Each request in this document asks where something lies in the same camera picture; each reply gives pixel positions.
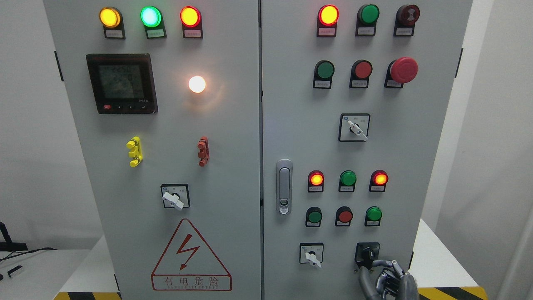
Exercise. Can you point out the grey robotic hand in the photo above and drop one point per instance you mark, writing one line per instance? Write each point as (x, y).
(393, 280)

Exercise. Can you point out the black digital power meter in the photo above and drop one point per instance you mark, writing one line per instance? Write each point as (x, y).
(122, 83)

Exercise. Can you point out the white selector switch upper right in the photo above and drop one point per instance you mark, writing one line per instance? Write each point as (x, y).
(354, 127)

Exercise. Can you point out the white glowing lamp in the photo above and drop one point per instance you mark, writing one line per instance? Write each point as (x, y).
(197, 84)

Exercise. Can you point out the green lit indicator light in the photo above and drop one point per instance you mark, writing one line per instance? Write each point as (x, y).
(153, 22)

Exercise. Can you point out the red push button lower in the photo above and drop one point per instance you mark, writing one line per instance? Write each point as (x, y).
(343, 216)

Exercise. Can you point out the red lit indicator middle left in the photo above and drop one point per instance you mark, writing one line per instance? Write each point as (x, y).
(316, 181)

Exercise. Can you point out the green unlit indicator right top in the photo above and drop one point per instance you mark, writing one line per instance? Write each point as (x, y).
(366, 20)

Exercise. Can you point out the red lit indicator left door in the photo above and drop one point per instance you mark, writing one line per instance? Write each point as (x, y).
(191, 20)

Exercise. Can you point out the yellow indicator light top left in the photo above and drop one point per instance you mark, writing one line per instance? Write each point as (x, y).
(111, 19)

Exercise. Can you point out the red emergency stop mushroom button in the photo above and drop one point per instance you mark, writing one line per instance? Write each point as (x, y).
(401, 71)

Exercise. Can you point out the green push button lower left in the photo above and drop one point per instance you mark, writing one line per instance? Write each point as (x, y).
(313, 217)

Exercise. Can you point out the black stand at left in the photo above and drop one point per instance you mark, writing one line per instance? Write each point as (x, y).
(8, 244)

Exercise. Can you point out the green indicator middle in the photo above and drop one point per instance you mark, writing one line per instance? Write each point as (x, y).
(347, 181)

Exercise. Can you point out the green push button upper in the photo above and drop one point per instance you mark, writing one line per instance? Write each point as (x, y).
(323, 74)

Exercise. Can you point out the silver door latch handle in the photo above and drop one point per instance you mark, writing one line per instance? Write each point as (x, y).
(284, 186)

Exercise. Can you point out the dark red buzzer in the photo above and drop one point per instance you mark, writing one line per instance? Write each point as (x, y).
(406, 18)

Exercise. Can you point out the black rotary knob switch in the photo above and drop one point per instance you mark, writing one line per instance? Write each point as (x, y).
(366, 254)

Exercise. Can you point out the grey electrical control cabinet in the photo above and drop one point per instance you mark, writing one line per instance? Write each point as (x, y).
(259, 106)

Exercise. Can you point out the red lit indicator right top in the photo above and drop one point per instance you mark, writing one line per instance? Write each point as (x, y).
(327, 19)

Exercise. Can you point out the white selector switch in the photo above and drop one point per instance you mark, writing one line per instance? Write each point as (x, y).
(354, 127)
(311, 253)

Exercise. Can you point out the red indicator middle right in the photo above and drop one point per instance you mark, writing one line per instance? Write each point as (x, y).
(379, 179)

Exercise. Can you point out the red push button upper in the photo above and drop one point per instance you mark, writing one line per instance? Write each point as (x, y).
(360, 73)

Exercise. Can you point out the yellow terminal clip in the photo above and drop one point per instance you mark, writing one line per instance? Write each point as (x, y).
(135, 151)

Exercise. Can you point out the green push button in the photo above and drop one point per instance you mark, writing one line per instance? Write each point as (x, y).
(323, 74)
(313, 217)

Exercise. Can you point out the white selector switch left door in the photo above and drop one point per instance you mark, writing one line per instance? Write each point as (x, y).
(175, 196)

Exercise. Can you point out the red push button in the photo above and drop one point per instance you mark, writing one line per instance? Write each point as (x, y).
(343, 216)
(360, 73)

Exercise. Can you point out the red high voltage warning sticker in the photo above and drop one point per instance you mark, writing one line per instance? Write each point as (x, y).
(188, 263)

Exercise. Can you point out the green indicator lower right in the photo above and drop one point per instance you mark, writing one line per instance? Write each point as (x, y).
(373, 216)

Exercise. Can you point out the small black white device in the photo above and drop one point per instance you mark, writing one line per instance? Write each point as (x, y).
(14, 271)

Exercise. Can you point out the red terminal clip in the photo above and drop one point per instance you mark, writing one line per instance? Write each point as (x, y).
(203, 151)

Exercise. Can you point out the white selector switch lower right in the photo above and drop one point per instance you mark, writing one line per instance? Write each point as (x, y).
(311, 253)

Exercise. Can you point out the red lit indicator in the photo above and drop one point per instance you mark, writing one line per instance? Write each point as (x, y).
(316, 181)
(327, 19)

